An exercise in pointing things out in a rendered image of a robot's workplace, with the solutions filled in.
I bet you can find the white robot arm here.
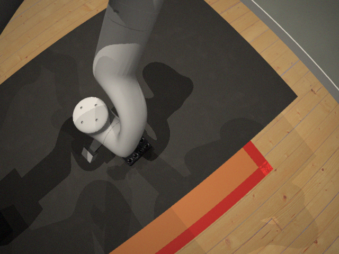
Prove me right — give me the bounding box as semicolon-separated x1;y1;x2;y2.
0;0;164;163

